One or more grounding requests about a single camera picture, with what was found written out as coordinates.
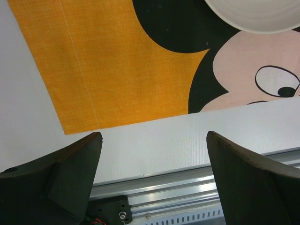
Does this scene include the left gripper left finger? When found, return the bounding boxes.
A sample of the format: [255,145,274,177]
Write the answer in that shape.
[0,132,103,225]

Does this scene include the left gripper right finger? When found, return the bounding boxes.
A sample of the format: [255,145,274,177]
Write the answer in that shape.
[206,131,300,225]

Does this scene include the orange Mickey Mouse placemat cloth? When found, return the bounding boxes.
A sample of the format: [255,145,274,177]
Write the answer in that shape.
[8,0,300,135]

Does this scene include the cream ceramic plate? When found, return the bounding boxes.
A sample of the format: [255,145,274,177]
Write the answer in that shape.
[206,0,300,34]

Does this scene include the aluminium extrusion rail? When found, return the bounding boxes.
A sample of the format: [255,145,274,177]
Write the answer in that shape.
[89,146,300,218]

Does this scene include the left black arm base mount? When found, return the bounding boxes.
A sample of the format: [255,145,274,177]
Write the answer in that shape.
[80,195,133,225]

